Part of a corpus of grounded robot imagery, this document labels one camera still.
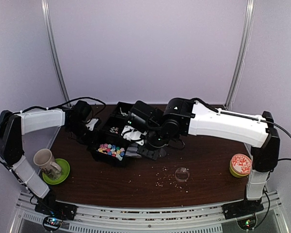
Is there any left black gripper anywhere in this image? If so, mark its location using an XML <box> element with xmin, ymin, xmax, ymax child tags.
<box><xmin>67</xmin><ymin>121</ymin><xmax>100</xmax><ymax>147</ymax></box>

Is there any black three-compartment candy bin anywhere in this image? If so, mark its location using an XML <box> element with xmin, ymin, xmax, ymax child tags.
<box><xmin>88</xmin><ymin>102</ymin><xmax>133</xmax><ymax>167</ymax></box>

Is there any metal scoop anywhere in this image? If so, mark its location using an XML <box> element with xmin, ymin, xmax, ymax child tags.
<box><xmin>125</xmin><ymin>143</ymin><xmax>142</xmax><ymax>158</ymax></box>

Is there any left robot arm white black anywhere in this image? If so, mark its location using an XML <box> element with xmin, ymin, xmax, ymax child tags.
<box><xmin>0</xmin><ymin>100</ymin><xmax>100</xmax><ymax>216</ymax></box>

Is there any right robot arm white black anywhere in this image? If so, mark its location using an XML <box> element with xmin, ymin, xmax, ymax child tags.
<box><xmin>121</xmin><ymin>98</ymin><xmax>280</xmax><ymax>215</ymax></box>

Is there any clear plastic jar lid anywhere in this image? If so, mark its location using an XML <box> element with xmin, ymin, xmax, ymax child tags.
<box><xmin>174</xmin><ymin>167</ymin><xmax>190</xmax><ymax>182</ymax></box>

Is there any green saucer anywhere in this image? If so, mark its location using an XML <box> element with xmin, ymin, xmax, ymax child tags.
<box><xmin>42</xmin><ymin>158</ymin><xmax>70</xmax><ymax>185</ymax></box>

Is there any beige ceramic mug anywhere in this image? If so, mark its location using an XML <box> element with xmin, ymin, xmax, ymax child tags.
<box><xmin>33</xmin><ymin>149</ymin><xmax>62</xmax><ymax>180</ymax></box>

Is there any green tin orange patterned lid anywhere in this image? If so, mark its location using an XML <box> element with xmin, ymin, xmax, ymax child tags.
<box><xmin>229</xmin><ymin>153</ymin><xmax>252</xmax><ymax>178</ymax></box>

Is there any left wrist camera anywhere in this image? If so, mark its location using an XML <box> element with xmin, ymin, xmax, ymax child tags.
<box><xmin>86</xmin><ymin>118</ymin><xmax>99</xmax><ymax>131</ymax></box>

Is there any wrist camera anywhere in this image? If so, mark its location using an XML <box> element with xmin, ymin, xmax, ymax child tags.
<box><xmin>121</xmin><ymin>126</ymin><xmax>145</xmax><ymax>146</ymax></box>
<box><xmin>86</xmin><ymin>118</ymin><xmax>99</xmax><ymax>131</ymax></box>

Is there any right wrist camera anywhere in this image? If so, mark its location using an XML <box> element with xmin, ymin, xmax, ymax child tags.
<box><xmin>121</xmin><ymin>126</ymin><xmax>145</xmax><ymax>146</ymax></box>

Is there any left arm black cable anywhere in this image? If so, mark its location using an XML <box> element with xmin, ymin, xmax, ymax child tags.
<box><xmin>14</xmin><ymin>97</ymin><xmax>107</xmax><ymax>122</ymax></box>

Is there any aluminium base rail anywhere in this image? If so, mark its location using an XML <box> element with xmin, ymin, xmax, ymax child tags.
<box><xmin>8</xmin><ymin>192</ymin><xmax>291</xmax><ymax>233</ymax></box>

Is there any left aluminium frame post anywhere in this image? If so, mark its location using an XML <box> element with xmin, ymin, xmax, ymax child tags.
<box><xmin>41</xmin><ymin>0</ymin><xmax>70</xmax><ymax>101</ymax></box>

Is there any aluminium frame post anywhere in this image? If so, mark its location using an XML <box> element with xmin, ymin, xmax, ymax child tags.
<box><xmin>41</xmin><ymin>0</ymin><xmax>70</xmax><ymax>101</ymax></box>
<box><xmin>225</xmin><ymin>0</ymin><xmax>255</xmax><ymax>110</ymax></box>

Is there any right aluminium frame post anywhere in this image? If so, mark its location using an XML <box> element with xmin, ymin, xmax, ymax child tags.
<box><xmin>225</xmin><ymin>0</ymin><xmax>255</xmax><ymax>110</ymax></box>

